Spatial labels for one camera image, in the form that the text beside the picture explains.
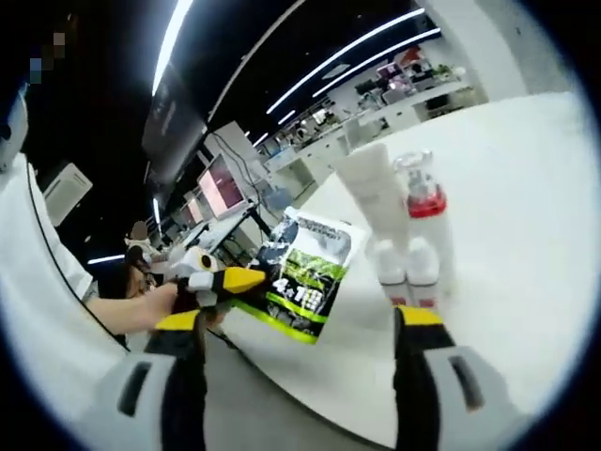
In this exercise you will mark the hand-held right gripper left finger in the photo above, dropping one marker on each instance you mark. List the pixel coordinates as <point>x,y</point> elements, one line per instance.
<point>105,404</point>

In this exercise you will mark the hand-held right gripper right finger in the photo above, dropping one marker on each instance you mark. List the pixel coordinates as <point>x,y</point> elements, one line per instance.
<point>490,399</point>

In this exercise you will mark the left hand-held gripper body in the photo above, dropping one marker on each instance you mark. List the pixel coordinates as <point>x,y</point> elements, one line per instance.
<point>192,263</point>

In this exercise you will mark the green black skincare sachet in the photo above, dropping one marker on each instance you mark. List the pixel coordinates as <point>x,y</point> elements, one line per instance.
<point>300,291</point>

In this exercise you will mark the small white skincare bottle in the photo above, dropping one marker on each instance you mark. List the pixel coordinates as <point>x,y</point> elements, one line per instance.
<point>422,268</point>
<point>392,263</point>

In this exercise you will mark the tall white skincare tube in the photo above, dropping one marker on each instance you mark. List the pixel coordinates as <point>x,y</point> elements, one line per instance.
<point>371,197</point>

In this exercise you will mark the white skincare bottle red collar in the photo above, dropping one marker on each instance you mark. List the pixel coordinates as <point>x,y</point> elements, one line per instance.
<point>436,225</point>

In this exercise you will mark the blue water bottle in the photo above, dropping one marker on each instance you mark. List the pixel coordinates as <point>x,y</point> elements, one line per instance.
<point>274,197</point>

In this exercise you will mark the person's left hand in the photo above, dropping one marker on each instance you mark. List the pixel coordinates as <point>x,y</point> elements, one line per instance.
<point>162,305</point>

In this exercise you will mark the white desk with black legs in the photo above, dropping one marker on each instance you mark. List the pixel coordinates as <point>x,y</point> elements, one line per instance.
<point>220,230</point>

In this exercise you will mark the large pink-screen monitor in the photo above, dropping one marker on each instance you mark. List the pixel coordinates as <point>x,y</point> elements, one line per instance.
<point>220,188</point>

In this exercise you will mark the dark hanging display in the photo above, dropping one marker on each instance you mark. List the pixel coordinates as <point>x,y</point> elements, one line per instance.
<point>174,127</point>

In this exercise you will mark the person's white shirt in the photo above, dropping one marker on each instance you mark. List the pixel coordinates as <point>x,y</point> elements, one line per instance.
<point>37,282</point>

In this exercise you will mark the ceiling air conditioner unit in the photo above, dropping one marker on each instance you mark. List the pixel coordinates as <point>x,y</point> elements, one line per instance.
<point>68,192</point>

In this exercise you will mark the bright ceiling light strip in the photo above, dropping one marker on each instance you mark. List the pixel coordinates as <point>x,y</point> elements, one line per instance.
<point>375,55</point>
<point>173,47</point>
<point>357,43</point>

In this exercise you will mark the white office counter row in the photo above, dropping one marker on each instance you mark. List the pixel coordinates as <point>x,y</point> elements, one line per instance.
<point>422,101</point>

